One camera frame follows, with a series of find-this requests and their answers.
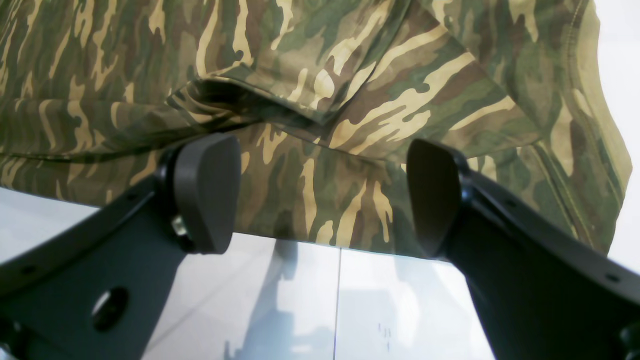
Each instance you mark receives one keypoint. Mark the right gripper black left finger pad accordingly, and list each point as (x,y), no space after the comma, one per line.
(97,290)

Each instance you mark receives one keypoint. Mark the camouflage t-shirt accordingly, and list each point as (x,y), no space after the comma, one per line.
(324,97)

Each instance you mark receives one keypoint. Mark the right gripper black right finger pad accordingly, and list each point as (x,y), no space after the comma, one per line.
(538,293)

